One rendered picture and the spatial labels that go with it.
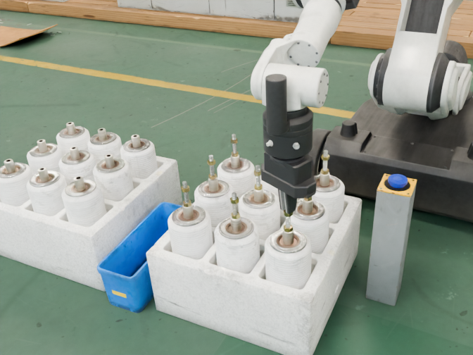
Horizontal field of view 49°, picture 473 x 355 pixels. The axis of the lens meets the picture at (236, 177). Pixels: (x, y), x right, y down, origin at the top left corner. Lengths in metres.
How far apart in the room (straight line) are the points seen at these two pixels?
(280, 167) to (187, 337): 0.49
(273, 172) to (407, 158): 0.62
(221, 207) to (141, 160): 0.33
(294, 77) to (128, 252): 0.71
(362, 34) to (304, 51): 2.05
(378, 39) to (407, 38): 1.64
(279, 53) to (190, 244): 0.46
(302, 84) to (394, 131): 0.88
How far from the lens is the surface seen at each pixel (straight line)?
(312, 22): 0.97
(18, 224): 1.46
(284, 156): 0.91
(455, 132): 1.74
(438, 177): 1.48
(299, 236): 1.08
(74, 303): 1.39
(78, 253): 1.36
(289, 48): 0.95
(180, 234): 1.14
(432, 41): 1.32
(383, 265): 1.24
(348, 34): 3.01
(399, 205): 1.14
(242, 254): 1.10
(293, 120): 0.88
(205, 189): 1.24
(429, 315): 1.32
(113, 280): 1.28
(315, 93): 0.85
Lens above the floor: 0.92
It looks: 32 degrees down
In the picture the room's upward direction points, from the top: 4 degrees counter-clockwise
